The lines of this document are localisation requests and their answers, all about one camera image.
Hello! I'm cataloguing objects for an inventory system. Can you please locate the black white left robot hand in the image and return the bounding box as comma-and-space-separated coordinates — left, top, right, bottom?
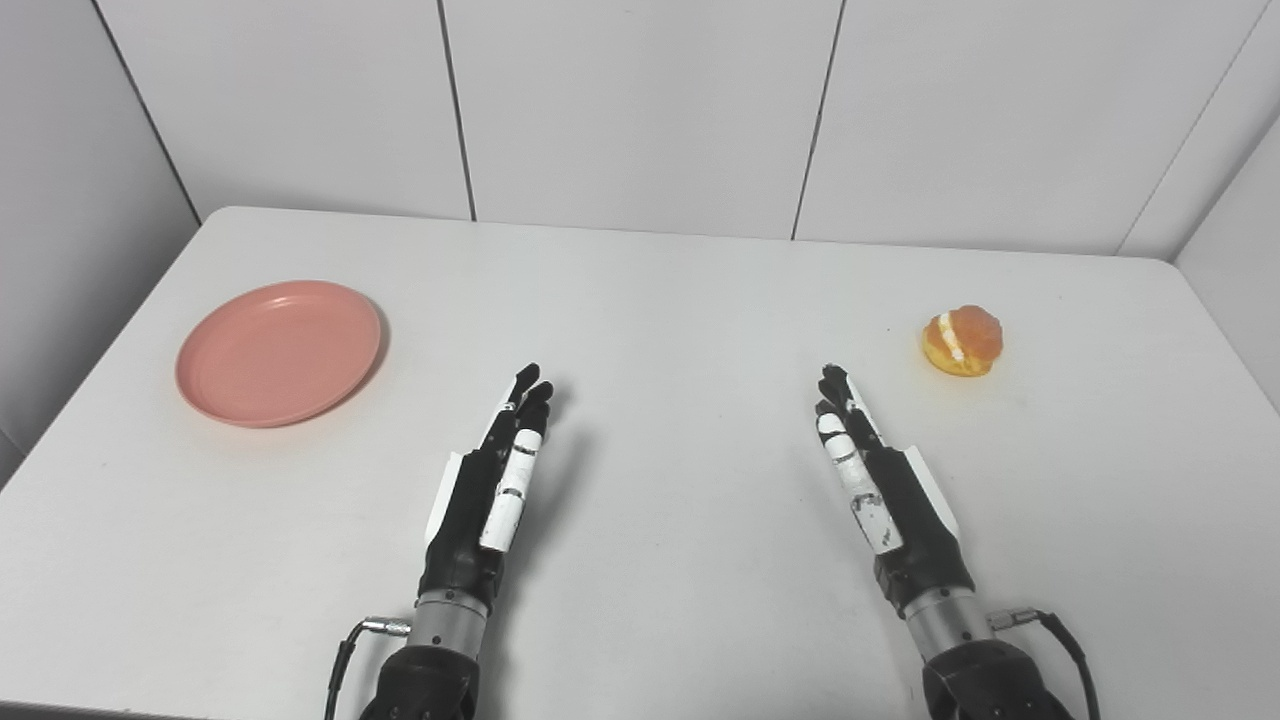
418, 362, 556, 607

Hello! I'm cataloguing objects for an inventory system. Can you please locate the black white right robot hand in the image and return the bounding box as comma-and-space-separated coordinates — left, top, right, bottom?
813, 363, 977, 619

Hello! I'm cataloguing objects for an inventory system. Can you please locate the orange cream puff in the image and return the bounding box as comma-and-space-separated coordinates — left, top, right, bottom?
921, 304, 1004, 378

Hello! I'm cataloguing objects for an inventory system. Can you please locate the pink round plate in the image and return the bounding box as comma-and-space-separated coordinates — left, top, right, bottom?
175, 280, 383, 429

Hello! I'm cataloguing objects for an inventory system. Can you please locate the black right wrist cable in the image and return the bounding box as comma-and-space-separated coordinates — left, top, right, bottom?
988, 607, 1101, 720

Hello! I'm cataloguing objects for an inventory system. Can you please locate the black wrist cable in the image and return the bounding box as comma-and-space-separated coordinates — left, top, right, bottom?
324, 617, 413, 720
988, 607, 1101, 720

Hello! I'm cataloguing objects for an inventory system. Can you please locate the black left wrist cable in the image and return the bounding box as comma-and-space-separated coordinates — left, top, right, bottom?
324, 617, 413, 720

